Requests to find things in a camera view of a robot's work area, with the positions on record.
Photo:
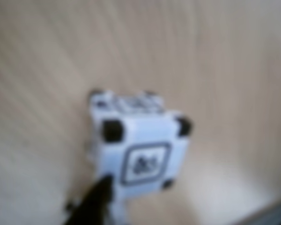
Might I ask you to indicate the white cube with crossed symbol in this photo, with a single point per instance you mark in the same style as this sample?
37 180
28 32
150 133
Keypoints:
142 133

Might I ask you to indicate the white cube with lightning symbol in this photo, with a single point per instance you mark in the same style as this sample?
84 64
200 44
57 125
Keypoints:
120 213

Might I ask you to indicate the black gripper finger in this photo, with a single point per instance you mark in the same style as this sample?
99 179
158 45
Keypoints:
96 206

